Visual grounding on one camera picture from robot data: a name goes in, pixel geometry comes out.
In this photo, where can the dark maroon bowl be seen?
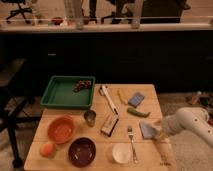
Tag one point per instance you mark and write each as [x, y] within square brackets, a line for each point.
[82, 152]

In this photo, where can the black office chair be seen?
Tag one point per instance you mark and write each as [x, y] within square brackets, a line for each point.
[19, 10]

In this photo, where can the white small bowl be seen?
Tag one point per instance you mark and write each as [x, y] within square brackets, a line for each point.
[121, 153]

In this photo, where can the bunch of dark grapes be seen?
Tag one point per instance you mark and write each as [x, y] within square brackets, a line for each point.
[82, 84]

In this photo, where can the orange fruit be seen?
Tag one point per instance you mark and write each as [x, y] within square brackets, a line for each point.
[47, 149]

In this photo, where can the silver fork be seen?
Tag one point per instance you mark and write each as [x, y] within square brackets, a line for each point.
[131, 137]

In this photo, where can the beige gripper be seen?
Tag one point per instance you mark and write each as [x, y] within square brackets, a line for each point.
[160, 128]

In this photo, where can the small metal cup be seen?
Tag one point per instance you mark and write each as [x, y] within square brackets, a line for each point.
[90, 117]

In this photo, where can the green plastic tray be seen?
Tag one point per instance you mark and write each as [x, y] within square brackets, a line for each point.
[59, 93]

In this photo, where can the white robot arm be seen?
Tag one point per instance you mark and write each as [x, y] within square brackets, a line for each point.
[193, 119]

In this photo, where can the orange red bowl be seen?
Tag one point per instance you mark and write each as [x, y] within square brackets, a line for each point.
[61, 130]

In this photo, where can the light blue towel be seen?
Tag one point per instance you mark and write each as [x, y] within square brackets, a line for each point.
[147, 131]

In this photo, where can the yellow banana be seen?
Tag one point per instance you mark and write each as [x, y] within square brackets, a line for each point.
[122, 97]

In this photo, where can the blue sponge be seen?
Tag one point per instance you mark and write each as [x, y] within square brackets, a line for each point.
[136, 99]

